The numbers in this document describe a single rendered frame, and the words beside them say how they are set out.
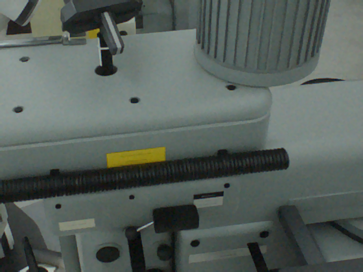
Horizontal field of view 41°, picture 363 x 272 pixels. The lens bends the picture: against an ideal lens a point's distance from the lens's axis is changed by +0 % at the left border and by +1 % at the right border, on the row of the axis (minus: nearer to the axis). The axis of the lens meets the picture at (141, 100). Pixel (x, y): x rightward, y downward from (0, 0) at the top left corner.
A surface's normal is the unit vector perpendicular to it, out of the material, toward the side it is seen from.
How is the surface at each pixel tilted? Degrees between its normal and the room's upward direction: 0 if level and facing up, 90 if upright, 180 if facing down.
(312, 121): 0
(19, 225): 0
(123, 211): 90
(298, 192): 90
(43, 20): 90
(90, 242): 90
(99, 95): 0
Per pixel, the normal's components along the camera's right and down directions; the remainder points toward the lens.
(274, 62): 0.08, 0.58
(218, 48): -0.72, 0.43
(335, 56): -0.04, -0.81
